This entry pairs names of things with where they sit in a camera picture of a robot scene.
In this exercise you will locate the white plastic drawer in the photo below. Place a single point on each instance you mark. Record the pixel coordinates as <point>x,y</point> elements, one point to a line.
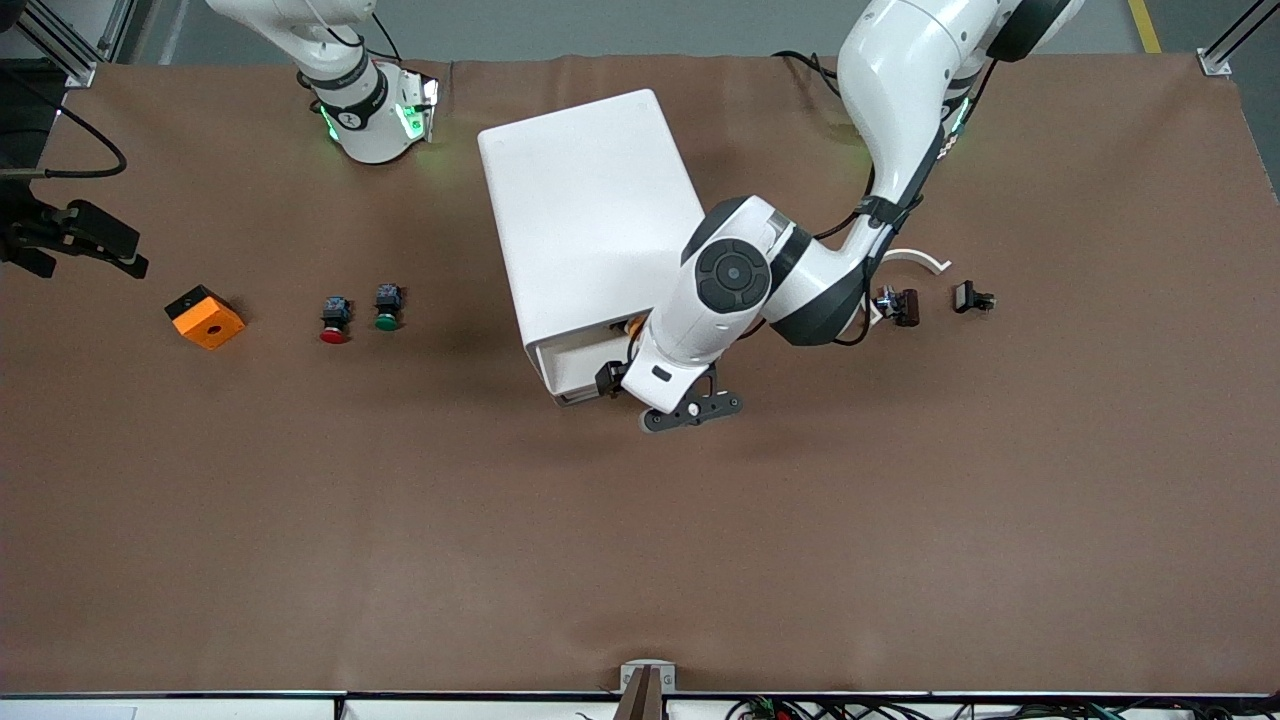
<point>580,360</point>

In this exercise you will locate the red push button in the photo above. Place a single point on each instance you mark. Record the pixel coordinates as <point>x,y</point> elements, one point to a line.
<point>335,328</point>

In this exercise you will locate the brown table mat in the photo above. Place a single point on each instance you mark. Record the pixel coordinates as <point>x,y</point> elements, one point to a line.
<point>300,550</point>

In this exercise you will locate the aluminium frame profile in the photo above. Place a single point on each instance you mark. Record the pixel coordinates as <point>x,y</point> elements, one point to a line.
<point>80,70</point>
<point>1215,62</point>

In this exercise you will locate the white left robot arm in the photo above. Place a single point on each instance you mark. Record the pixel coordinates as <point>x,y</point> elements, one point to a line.
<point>900,80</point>

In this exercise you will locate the grey metal bracket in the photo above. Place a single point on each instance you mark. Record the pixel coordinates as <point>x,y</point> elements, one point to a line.
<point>630,675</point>

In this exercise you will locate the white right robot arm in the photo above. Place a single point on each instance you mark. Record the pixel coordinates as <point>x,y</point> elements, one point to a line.
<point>370,120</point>

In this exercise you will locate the small black clip part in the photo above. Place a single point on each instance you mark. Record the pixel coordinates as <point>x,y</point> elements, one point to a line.
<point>968,297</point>

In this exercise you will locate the white drawer cabinet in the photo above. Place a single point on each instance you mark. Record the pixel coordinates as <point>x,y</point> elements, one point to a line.
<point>590,200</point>

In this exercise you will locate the brown wedge post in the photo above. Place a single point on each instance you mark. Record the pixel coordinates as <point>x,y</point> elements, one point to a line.
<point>642,700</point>

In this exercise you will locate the dark brown block with clip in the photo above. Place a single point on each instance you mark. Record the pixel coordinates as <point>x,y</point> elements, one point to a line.
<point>905,307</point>

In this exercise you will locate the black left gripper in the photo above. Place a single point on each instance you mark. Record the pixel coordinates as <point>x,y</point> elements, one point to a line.
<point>612,377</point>

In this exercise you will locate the orange box with hole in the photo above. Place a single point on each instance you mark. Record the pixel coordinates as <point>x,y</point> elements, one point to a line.
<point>205,320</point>

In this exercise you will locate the green push button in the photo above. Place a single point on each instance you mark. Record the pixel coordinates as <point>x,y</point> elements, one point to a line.
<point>387,312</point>

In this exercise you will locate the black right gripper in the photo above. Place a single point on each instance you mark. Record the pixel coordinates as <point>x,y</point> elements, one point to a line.
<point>28,235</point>

